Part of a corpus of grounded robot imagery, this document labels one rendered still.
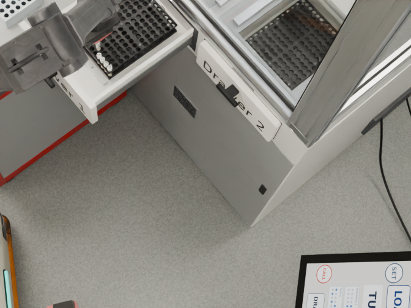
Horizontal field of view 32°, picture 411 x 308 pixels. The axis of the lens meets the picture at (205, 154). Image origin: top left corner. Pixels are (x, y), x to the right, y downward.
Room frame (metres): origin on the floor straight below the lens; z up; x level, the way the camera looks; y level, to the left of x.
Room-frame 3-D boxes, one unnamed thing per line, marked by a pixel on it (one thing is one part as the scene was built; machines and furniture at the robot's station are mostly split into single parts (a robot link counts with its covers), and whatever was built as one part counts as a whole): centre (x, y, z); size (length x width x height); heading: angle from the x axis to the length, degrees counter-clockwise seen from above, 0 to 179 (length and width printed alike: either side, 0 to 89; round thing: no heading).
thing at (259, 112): (0.77, -0.03, 0.87); 0.29 x 0.02 x 0.11; 57
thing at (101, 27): (0.75, 0.33, 1.08); 0.10 x 0.07 x 0.07; 145
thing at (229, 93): (0.75, -0.01, 0.91); 0.07 x 0.04 x 0.01; 57
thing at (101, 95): (0.85, 0.29, 0.86); 0.40 x 0.26 x 0.06; 147
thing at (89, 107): (0.68, 0.41, 0.87); 0.29 x 0.02 x 0.11; 57
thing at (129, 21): (0.84, 0.30, 0.87); 0.22 x 0.18 x 0.06; 147
